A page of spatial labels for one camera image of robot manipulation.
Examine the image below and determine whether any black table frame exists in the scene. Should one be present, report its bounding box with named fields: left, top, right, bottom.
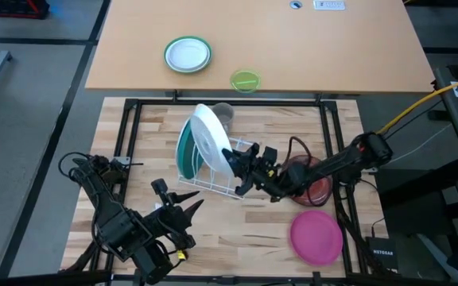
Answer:
left=60, top=97, right=377, bottom=286

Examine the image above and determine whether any small white plate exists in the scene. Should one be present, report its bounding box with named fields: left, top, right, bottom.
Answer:
left=166, top=38, right=210, bottom=72

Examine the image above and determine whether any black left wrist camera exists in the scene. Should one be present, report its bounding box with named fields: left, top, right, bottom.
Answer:
left=150, top=178, right=174, bottom=207

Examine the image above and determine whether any grey translucent cup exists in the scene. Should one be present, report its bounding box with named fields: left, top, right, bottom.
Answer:
left=212, top=102, right=235, bottom=134

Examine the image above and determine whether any black Netgear network switch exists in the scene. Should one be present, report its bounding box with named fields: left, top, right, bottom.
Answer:
left=365, top=236, right=399, bottom=274

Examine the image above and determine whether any green rimmed plate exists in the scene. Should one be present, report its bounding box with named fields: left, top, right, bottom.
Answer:
left=163, top=35, right=213, bottom=75

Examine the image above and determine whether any small green bowl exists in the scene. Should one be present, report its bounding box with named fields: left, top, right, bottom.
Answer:
left=230, top=69, right=262, bottom=95

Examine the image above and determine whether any yellow cable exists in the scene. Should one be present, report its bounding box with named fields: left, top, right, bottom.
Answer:
left=375, top=72, right=458, bottom=136

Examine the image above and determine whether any pink plate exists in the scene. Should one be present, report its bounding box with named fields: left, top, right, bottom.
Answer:
left=289, top=210, right=344, bottom=267

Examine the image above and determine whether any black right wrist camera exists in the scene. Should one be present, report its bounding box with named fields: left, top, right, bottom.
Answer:
left=261, top=145, right=281, bottom=164

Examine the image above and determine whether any large white plate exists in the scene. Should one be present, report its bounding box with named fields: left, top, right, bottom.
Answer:
left=189, top=103, right=235, bottom=179

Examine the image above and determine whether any beige wooden desk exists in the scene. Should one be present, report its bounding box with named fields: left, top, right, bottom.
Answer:
left=84, top=0, right=437, bottom=95

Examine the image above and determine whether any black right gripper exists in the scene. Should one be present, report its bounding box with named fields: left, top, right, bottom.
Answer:
left=221, top=142, right=293, bottom=203

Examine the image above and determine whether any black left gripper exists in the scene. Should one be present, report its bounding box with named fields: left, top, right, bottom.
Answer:
left=145, top=191, right=205, bottom=249

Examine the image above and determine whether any teal plate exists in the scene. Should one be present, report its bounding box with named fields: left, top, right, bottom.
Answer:
left=174, top=118, right=206, bottom=180

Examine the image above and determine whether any red translucent bowl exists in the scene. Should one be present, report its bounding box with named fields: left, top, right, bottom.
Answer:
left=282, top=153, right=334, bottom=208

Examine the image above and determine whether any red and black crate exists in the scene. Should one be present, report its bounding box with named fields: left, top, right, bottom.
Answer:
left=0, top=0, right=51, bottom=21

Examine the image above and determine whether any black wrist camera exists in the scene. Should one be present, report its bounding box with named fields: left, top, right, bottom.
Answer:
left=150, top=178, right=174, bottom=207
left=261, top=145, right=281, bottom=164

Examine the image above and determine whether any white power strip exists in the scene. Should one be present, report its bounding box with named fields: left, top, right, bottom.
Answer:
left=312, top=0, right=347, bottom=11

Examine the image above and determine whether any white wire dish rack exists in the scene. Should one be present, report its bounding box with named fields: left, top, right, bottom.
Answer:
left=177, top=134, right=256, bottom=201

